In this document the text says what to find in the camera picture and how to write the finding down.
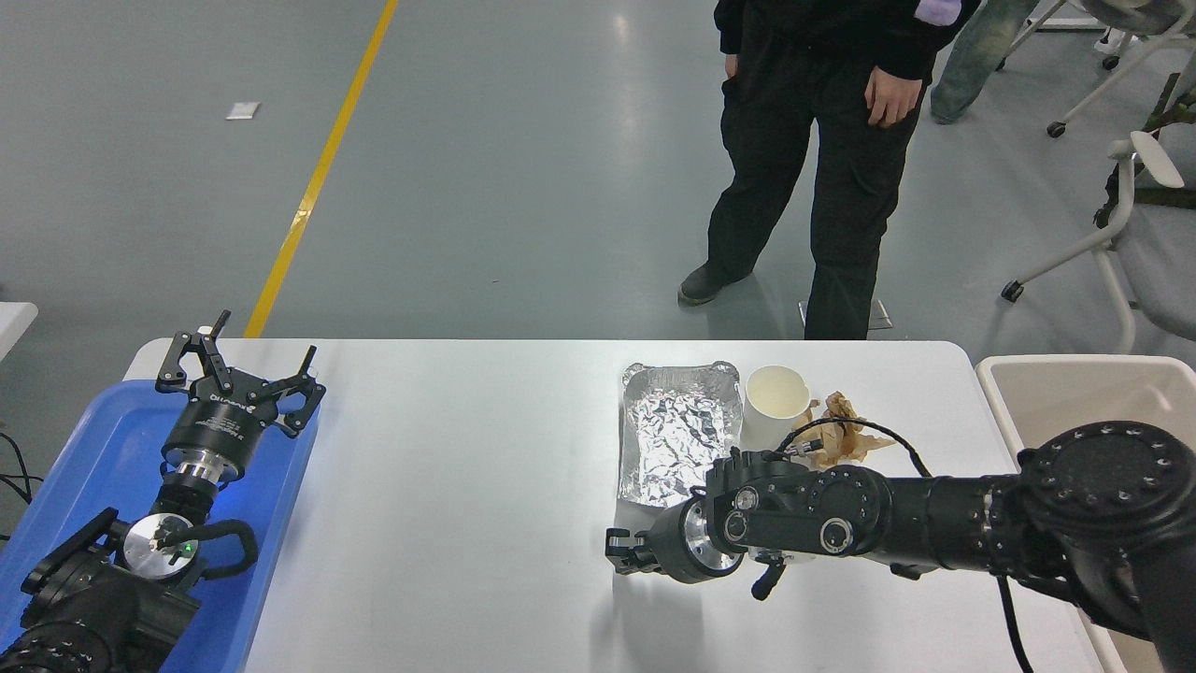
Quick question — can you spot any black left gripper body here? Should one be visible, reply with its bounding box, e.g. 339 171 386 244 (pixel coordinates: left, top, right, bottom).
164 372 281 468

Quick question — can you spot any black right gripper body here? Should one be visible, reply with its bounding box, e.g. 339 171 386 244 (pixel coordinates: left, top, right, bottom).
648 498 697 585

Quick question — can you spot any white paper cup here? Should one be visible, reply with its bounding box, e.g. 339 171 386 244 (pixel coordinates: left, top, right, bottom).
743 365 812 451

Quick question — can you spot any person's hand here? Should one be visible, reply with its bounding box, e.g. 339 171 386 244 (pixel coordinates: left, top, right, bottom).
864 67 926 128

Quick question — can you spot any crumpled foil tray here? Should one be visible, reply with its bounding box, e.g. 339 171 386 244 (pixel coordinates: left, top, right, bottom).
617 361 756 510

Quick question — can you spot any blue plastic tray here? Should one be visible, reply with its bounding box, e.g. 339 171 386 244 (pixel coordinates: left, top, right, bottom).
0 379 321 673

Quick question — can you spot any white side table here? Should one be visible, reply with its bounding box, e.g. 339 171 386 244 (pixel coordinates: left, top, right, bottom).
0 302 40 361

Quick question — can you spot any crumpled tan paper ball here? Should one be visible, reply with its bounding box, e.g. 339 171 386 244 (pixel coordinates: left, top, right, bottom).
790 392 898 471

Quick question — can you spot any person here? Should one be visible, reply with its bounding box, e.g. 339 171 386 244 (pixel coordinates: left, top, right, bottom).
930 0 1038 125
677 0 982 340
1093 73 1196 230

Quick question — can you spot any large pale bin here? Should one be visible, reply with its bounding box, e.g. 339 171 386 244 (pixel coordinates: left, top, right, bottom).
975 355 1196 673

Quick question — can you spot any white chair with grey seat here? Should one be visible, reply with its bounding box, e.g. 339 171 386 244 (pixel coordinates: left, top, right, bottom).
1002 131 1196 356

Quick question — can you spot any black cable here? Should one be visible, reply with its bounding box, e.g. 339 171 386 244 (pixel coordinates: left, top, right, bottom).
0 432 44 543

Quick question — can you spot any white frame wheeled chair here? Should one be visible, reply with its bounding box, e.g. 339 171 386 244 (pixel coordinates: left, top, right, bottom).
995 0 1196 139

